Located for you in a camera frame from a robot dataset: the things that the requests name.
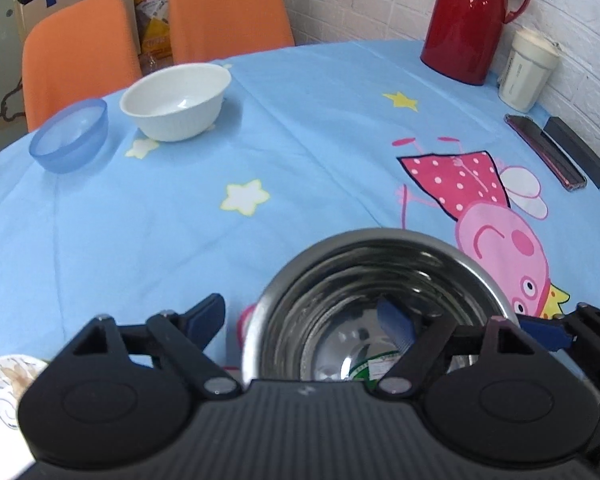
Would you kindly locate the black rectangular box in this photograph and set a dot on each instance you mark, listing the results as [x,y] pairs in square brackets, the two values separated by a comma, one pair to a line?
[580,152]

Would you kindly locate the orange chair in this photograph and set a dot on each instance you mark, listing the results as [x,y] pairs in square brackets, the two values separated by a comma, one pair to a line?
[225,15]
[75,55]

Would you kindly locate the blue printed tablecloth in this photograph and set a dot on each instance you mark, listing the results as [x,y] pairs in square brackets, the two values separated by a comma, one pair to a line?
[280,170]

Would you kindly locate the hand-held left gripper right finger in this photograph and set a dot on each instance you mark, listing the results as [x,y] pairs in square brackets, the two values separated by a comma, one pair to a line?
[396,325]

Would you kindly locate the white plate with flower print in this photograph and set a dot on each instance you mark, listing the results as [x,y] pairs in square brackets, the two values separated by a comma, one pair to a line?
[2,400]

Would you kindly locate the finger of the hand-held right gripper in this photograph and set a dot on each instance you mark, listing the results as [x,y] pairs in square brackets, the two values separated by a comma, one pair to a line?
[545,332]

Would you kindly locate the smartphone in pink case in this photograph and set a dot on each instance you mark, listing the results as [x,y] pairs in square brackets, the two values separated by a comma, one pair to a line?
[545,152]

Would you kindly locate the cream lidded cup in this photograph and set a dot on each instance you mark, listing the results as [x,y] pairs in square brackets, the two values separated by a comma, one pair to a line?
[525,72]

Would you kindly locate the blue translucent plastic bowl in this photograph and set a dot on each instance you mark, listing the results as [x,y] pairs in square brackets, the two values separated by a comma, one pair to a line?
[70,135]

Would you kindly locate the brown cardboard box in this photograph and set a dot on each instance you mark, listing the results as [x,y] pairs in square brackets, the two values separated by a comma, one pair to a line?
[115,5]

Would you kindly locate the yellow snack packet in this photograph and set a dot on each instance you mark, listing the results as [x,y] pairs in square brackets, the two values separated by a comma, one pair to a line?
[152,15]

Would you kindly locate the stainless steel bowl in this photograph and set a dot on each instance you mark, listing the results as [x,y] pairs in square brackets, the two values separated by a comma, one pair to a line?
[360,280]

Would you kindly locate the red thermos jug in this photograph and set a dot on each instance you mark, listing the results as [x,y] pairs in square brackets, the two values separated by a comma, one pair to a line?
[467,20]

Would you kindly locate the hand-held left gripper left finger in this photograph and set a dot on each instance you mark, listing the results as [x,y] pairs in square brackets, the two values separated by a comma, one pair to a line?
[207,316]

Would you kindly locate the white ceramic bowl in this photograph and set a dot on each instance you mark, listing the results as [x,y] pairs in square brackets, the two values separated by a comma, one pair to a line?
[177,102]

